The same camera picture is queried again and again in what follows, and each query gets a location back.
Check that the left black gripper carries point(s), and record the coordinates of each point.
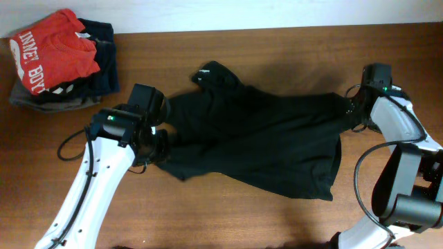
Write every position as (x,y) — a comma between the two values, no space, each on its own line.
(163,152)

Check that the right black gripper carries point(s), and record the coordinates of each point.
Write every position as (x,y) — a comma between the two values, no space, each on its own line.
(356,117)

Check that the black t-shirt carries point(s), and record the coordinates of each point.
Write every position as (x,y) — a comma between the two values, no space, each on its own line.
(287,145)

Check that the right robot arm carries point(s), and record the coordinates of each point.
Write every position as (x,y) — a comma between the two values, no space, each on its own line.
(407,197)

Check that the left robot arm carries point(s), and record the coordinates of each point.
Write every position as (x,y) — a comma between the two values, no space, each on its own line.
(117,138)

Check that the navy folded garment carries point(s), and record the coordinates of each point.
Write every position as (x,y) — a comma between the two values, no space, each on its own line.
(104,82)

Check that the red folded printed t-shirt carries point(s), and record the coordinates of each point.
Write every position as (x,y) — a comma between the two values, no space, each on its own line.
(53,52)

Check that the grey folded garment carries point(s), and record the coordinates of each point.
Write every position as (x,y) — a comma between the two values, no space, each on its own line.
(21,97)

